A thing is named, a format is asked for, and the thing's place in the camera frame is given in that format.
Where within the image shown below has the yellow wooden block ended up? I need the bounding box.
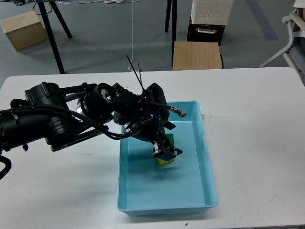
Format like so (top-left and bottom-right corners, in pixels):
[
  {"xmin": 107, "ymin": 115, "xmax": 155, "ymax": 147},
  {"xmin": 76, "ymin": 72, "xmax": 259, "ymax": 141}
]
[{"xmin": 156, "ymin": 158, "xmax": 175, "ymax": 167}]

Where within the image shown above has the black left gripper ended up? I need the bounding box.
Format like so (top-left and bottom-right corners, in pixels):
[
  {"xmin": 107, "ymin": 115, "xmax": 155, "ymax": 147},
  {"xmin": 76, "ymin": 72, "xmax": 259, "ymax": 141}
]
[{"xmin": 126, "ymin": 112, "xmax": 183, "ymax": 161}]

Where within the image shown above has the wooden stool centre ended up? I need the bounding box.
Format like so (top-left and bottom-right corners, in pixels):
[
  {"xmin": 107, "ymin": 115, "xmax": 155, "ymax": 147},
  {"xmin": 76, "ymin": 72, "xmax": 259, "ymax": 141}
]
[{"xmin": 173, "ymin": 41, "xmax": 222, "ymax": 70}]

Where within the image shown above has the light wooden box left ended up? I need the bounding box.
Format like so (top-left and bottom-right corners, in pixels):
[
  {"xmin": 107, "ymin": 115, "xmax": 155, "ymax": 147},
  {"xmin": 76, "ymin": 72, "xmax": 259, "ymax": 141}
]
[{"xmin": 0, "ymin": 10, "xmax": 49, "ymax": 51}]

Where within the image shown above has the white appliance box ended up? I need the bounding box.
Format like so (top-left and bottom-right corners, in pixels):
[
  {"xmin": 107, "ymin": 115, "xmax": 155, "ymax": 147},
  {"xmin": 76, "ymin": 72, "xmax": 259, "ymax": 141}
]
[{"xmin": 191, "ymin": 0, "xmax": 234, "ymax": 25}]

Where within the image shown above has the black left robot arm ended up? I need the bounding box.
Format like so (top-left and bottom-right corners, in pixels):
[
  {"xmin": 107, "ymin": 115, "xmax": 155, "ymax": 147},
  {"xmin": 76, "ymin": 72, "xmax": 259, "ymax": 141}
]
[{"xmin": 0, "ymin": 82, "xmax": 186, "ymax": 162}]

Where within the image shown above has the green wooden block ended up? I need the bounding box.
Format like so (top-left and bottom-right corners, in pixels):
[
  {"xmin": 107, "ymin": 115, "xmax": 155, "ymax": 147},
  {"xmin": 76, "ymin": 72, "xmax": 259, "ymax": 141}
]
[{"xmin": 166, "ymin": 134, "xmax": 174, "ymax": 149}]

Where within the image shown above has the black tripod legs left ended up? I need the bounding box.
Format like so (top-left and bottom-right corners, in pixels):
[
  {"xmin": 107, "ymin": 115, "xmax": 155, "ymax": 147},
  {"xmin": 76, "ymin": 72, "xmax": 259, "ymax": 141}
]
[{"xmin": 32, "ymin": 0, "xmax": 72, "ymax": 74}]

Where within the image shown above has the white office chair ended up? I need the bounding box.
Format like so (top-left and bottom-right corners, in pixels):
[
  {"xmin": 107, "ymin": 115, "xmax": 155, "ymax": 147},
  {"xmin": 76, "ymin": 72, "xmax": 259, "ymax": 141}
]
[{"xmin": 260, "ymin": 0, "xmax": 305, "ymax": 82}]

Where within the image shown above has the blue plastic bin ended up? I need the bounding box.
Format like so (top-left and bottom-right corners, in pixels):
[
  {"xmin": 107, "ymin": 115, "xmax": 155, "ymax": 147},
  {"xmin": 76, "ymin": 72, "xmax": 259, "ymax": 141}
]
[{"xmin": 117, "ymin": 101, "xmax": 218, "ymax": 216}]

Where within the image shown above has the white hanging cable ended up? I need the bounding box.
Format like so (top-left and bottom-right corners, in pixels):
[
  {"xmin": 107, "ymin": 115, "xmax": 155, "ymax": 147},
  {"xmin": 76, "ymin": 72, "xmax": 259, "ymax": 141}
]
[{"xmin": 57, "ymin": 0, "xmax": 143, "ymax": 73}]

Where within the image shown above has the black table legs centre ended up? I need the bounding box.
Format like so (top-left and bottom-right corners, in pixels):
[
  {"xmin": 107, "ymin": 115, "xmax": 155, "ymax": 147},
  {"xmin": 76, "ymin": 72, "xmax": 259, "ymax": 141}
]
[{"xmin": 164, "ymin": 0, "xmax": 177, "ymax": 66}]

